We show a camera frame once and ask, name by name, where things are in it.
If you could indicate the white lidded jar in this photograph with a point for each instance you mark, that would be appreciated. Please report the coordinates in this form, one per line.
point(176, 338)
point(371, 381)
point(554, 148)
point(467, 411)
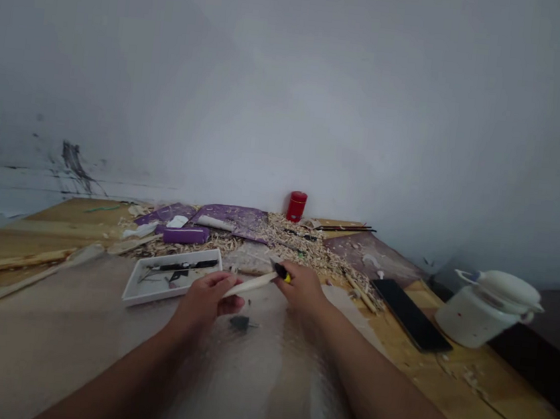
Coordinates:
point(487, 309)

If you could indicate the person's right fingers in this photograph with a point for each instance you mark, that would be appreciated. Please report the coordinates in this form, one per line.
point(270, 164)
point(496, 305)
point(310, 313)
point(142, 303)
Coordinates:
point(287, 269)

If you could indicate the white shallow tray with tools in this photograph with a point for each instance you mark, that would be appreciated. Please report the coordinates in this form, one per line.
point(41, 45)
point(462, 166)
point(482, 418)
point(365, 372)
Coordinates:
point(173, 274)

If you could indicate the person's right hand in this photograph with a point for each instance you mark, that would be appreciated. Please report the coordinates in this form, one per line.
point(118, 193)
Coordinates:
point(303, 286)

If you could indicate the person's left hand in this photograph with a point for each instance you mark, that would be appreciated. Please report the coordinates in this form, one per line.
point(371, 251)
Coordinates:
point(206, 296)

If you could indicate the purple cylindrical case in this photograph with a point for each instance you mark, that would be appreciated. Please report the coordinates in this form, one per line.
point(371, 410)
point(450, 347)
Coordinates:
point(186, 235)

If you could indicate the yellow black carving knife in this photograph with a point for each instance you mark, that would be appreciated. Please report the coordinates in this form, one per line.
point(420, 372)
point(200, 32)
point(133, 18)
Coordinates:
point(281, 270)

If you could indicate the thin wooden sticks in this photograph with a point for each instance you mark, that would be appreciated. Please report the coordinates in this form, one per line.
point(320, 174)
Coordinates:
point(362, 292)

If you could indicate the pale carved wooden piece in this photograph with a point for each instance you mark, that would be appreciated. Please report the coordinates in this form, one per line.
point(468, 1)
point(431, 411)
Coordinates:
point(250, 285)

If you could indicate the dark thin brushes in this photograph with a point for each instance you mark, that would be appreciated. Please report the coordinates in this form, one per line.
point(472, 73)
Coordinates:
point(344, 227)

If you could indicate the white paper roll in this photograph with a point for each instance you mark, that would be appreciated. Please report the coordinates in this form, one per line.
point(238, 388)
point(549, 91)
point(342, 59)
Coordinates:
point(214, 222)

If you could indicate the red cylindrical container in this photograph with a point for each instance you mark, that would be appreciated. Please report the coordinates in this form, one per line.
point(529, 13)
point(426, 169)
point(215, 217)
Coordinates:
point(297, 206)

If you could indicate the rough wooden plank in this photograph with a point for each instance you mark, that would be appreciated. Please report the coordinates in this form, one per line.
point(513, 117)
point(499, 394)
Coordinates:
point(7, 261)

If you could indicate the purple cutting mat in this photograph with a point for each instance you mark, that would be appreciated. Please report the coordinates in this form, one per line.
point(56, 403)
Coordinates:
point(219, 218)

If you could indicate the small dark grey object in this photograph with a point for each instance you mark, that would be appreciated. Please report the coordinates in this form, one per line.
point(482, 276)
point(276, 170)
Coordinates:
point(239, 323)

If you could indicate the pile of wood shavings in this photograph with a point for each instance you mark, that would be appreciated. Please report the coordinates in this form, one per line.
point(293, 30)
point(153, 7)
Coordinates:
point(281, 242)

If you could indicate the black smartphone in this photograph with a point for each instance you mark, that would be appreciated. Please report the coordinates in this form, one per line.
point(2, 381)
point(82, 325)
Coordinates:
point(411, 315)

